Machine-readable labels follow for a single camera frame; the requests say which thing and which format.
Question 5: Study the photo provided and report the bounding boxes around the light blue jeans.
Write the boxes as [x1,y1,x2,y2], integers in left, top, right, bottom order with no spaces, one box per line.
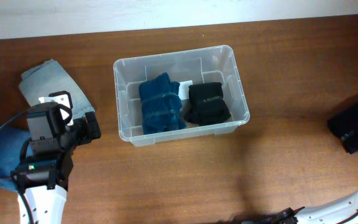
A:
[19,59,95,119]

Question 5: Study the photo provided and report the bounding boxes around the medium blue jeans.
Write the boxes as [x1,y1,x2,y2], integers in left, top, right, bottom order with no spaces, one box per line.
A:
[0,126,30,192]

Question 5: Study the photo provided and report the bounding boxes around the dark teal garment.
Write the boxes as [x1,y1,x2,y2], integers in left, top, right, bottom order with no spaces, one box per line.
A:
[139,72,186,135]

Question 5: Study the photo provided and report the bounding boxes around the small black garment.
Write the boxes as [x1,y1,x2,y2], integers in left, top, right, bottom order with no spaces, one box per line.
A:
[184,82,231,126]

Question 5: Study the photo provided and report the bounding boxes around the large black garment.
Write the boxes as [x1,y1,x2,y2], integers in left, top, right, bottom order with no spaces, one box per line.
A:
[327,103,358,154]

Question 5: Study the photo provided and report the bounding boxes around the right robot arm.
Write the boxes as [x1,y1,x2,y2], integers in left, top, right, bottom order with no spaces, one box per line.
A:
[270,191,358,224]

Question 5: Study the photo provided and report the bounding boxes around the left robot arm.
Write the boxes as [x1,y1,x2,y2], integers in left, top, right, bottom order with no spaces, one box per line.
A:
[11,91,101,223]

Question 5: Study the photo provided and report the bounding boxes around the white label in bin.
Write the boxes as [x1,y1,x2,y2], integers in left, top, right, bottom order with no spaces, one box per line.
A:
[178,80,193,100]

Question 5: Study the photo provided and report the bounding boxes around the clear plastic storage bin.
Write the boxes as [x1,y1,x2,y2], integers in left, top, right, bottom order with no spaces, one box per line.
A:
[113,45,250,146]

